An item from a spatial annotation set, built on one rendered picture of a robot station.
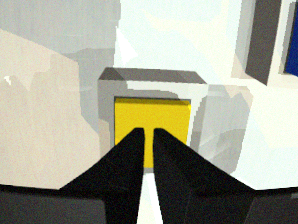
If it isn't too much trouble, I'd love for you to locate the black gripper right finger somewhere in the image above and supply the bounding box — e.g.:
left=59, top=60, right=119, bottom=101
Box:
left=153, top=127, right=298, bottom=224

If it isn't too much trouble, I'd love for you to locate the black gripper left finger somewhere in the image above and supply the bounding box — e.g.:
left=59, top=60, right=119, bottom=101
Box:
left=0, top=127, right=145, bottom=224

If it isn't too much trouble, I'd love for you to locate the yellow button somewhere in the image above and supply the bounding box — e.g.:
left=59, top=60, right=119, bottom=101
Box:
left=97, top=67, right=209, bottom=173

